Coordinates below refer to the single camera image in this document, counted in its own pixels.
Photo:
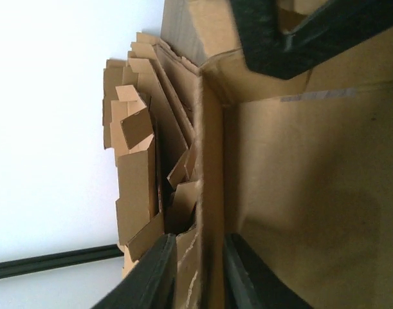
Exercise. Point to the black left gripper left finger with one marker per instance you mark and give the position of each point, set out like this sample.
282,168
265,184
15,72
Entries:
151,283

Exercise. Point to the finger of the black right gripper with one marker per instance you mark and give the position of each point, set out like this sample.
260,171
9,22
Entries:
330,30

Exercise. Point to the stack of flat cardboard blanks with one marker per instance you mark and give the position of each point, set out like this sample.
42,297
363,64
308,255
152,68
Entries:
147,122

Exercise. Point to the black left frame post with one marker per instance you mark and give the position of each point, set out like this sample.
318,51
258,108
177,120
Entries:
58,260

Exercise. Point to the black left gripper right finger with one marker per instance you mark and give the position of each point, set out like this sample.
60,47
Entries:
250,283

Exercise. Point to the brown cardboard box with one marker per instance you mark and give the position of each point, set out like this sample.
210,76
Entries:
302,168

